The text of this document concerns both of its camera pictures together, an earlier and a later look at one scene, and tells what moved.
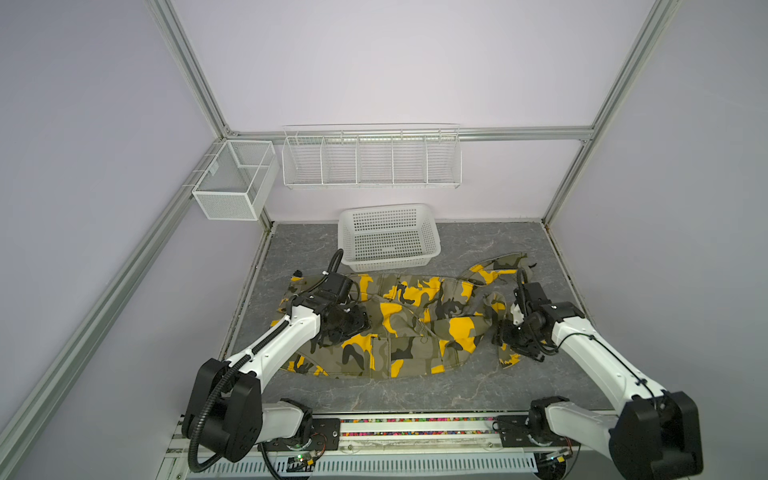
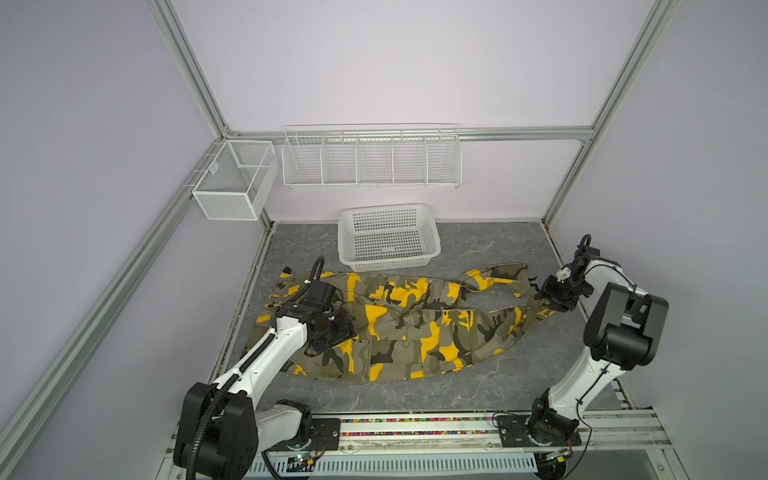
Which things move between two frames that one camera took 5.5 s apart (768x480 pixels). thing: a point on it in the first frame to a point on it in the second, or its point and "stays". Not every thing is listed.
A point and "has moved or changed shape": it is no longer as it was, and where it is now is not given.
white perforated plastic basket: [387, 237] stays
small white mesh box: [238, 181] stays
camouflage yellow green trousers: [417, 325] has moved or changed shape
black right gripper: [503, 334] to [547, 290]
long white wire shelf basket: [372, 156] stays
